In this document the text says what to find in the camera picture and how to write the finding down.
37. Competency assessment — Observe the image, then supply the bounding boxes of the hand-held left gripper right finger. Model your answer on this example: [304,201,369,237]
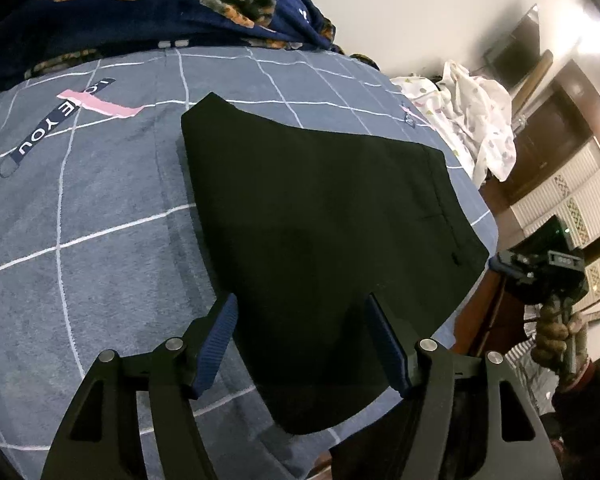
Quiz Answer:
[365,292,565,480]

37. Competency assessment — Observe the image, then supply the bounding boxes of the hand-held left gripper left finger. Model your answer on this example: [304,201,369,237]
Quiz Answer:
[40,292,241,480]

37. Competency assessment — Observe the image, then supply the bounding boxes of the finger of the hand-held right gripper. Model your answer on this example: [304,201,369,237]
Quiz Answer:
[487,252,527,282]

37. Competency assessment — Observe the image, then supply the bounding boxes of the black pants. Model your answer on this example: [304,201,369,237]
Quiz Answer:
[180,91,491,436]

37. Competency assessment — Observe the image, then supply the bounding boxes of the person's right forearm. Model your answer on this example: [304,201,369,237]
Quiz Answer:
[550,354,600,480]

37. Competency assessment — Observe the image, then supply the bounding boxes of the person's right hand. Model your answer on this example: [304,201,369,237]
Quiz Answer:
[530,304,590,377]

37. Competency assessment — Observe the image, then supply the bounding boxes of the white louvered cabinet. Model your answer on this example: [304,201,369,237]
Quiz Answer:
[509,135,600,313]

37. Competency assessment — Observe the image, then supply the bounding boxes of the grey striped cloth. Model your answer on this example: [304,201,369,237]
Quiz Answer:
[507,337,563,413]

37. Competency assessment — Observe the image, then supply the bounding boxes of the dark wooden wardrobe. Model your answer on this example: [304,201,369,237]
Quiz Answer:
[480,59,600,211]

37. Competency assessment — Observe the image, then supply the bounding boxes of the white floral cloth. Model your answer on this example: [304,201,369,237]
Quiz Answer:
[390,60,519,184]

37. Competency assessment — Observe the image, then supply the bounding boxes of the blue checked bedsheet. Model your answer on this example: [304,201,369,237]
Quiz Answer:
[0,45,499,480]

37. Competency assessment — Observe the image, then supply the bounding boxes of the wooden pole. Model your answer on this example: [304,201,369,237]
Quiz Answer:
[510,50,554,113]

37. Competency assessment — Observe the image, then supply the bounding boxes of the navy printed blanket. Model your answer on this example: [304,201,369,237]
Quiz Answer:
[0,0,339,92]

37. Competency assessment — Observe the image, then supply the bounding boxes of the wooden bed frame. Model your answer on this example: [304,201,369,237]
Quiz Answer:
[450,267,533,358]

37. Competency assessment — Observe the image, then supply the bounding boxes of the wall television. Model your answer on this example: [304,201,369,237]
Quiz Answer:
[484,4,542,87]

